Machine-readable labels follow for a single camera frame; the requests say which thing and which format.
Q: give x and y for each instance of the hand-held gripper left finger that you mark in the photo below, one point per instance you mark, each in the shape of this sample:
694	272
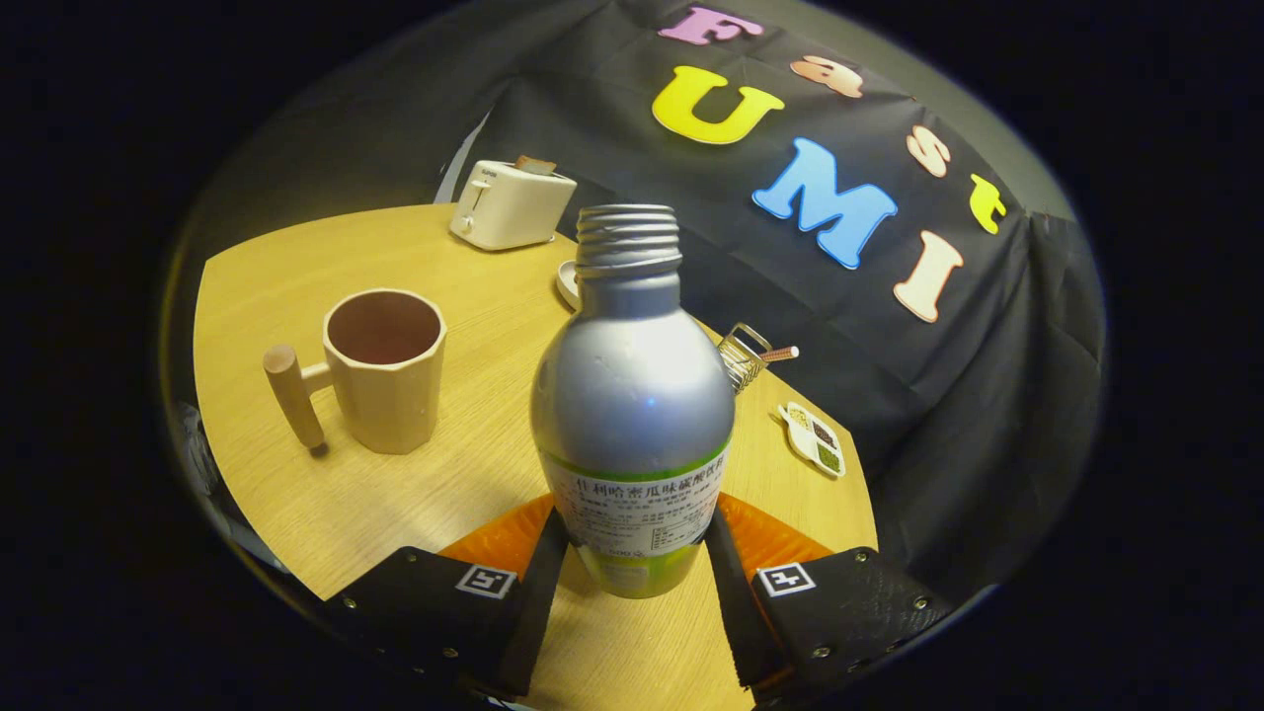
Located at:
533	612

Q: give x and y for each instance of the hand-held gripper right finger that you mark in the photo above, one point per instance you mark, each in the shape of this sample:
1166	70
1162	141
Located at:
736	612

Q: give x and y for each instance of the silver bottle with green label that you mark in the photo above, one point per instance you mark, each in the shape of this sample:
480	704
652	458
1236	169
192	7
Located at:
632	395

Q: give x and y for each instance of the wooden table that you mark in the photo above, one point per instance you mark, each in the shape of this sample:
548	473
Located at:
474	494

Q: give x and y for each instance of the white divided dish with beans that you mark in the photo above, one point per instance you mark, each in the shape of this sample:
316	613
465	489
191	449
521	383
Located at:
812	439

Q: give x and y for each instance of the striped straw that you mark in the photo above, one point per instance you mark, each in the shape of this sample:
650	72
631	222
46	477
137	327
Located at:
782	353

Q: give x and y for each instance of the white round plate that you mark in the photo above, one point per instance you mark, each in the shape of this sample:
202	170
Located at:
567	284

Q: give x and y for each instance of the white toaster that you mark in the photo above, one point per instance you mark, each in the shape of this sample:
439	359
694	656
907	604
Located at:
513	207

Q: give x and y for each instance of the toast slice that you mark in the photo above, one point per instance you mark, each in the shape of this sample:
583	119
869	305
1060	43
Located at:
536	165

